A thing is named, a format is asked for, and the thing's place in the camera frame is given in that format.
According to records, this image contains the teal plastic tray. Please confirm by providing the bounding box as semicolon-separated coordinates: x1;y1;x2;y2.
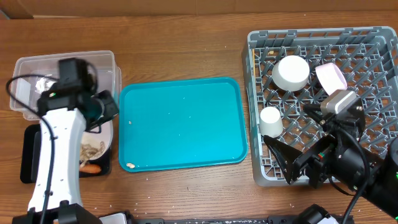
119;77;248;172

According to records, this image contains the peanut shell on tray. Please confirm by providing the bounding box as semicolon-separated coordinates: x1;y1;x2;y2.
126;163;135;169

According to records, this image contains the white bowl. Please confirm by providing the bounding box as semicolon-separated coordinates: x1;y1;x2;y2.
272;55;310;91

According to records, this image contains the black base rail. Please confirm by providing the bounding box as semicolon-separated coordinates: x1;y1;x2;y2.
99;203;355;224

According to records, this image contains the clear plastic bin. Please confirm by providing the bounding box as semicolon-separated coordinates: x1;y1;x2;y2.
10;50;122;110

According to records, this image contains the large white plate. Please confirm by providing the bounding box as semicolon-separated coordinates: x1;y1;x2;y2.
80;121;113;164

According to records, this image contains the orange carrot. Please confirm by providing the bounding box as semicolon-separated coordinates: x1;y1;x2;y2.
79;164;101;174

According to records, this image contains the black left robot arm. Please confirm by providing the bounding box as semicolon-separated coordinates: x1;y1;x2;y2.
12;58;119;224

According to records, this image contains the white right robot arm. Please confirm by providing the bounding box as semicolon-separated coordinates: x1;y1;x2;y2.
263;97;397;221

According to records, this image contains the black bin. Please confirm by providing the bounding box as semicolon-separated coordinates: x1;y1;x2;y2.
20;124;111;184

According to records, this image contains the white cup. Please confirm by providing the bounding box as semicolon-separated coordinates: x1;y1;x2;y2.
259;106;283;138

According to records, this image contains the wooden chopstick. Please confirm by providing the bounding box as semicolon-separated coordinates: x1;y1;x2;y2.
252;49;256;77

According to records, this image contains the grey dish rack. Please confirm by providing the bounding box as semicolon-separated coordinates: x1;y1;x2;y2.
242;27;397;187

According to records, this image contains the white tissue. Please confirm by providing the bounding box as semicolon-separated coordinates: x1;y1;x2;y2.
35;78;56;94

